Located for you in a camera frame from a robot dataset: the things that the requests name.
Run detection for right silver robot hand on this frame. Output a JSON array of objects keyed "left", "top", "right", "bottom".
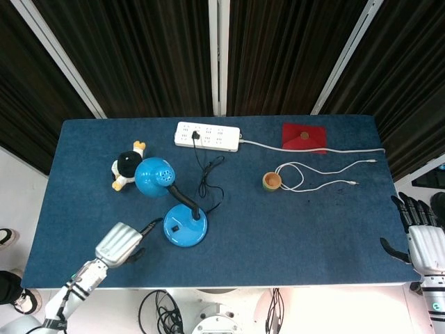
[{"left": 379, "top": 191, "right": 445, "bottom": 276}]

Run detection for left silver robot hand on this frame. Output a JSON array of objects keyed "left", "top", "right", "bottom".
[{"left": 95, "top": 217, "right": 163, "bottom": 269}]

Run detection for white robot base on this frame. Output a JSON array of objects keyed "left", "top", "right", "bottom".
[{"left": 170, "top": 287, "right": 275, "bottom": 334}]

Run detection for blue desk lamp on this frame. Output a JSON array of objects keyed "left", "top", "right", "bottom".
[{"left": 134, "top": 157, "right": 210, "bottom": 248}]

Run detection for black and white plush toy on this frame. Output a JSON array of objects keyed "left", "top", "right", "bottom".
[{"left": 111, "top": 140, "right": 147, "bottom": 191}]

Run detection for blue table mat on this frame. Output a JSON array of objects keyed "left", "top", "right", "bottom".
[{"left": 21, "top": 114, "right": 422, "bottom": 289}]

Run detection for white power strip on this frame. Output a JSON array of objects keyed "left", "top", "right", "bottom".
[{"left": 174, "top": 121, "right": 243, "bottom": 153}]

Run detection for red envelope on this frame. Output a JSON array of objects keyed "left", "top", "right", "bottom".
[{"left": 282, "top": 122, "right": 328, "bottom": 154}]

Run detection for small wooden cup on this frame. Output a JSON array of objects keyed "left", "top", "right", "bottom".
[{"left": 262, "top": 172, "right": 282, "bottom": 192}]

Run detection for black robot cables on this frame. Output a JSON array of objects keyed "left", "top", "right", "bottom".
[
  {"left": 138, "top": 289, "right": 185, "bottom": 334},
  {"left": 266, "top": 287, "right": 285, "bottom": 334}
]

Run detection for black lamp power cord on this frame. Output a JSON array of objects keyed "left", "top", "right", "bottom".
[{"left": 191, "top": 131, "right": 226, "bottom": 214}]

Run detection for white charging cable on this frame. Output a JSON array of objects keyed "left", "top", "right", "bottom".
[{"left": 275, "top": 159, "right": 378, "bottom": 193}]

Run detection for white power strip cable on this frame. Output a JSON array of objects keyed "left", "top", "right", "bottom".
[{"left": 239, "top": 138, "right": 386, "bottom": 154}]

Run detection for white frame post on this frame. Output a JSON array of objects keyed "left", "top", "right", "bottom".
[
  {"left": 207, "top": 0, "right": 229, "bottom": 117},
  {"left": 10, "top": 0, "right": 107, "bottom": 120},
  {"left": 310, "top": 0, "right": 383, "bottom": 116}
]

